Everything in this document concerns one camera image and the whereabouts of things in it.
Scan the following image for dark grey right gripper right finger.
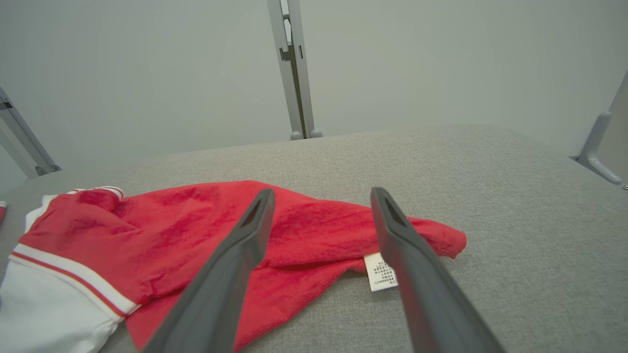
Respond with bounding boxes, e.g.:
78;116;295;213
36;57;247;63
370;187;506;353

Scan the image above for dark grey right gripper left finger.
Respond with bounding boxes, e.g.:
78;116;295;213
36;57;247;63
141;189;276;353

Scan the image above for red white jersey shirt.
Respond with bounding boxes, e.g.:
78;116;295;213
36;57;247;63
0;180;468;353

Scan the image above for grey double partition post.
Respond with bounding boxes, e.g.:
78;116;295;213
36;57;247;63
266;0;323;141

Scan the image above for grey metal corner bracket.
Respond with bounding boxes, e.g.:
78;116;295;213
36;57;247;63
569;69;628;191

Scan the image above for grey metal partition post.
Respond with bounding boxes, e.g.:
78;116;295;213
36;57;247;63
0;87;62;178

